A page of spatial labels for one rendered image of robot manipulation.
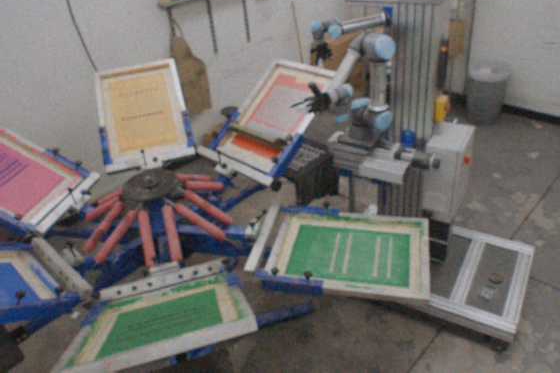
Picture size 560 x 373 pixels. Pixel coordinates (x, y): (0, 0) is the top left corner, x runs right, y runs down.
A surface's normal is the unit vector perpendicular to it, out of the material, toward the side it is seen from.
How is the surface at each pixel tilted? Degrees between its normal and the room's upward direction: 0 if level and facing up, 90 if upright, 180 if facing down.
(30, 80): 90
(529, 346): 0
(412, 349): 0
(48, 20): 90
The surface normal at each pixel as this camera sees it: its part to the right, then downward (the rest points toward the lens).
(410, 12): -0.51, 0.48
